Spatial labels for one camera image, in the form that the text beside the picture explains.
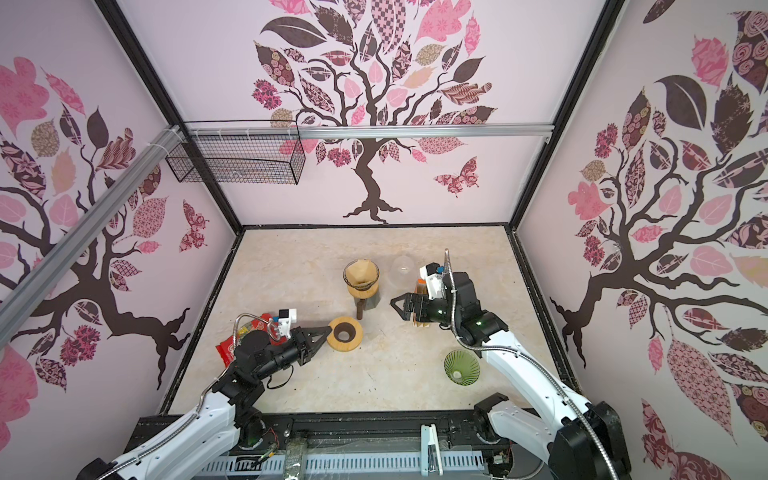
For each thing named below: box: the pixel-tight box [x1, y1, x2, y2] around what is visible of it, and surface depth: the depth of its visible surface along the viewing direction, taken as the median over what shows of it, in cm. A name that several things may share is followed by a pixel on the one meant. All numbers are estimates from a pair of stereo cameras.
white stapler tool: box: [420, 424, 443, 477], surface depth 71 cm
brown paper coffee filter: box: [346, 259, 377, 285], surface depth 90 cm
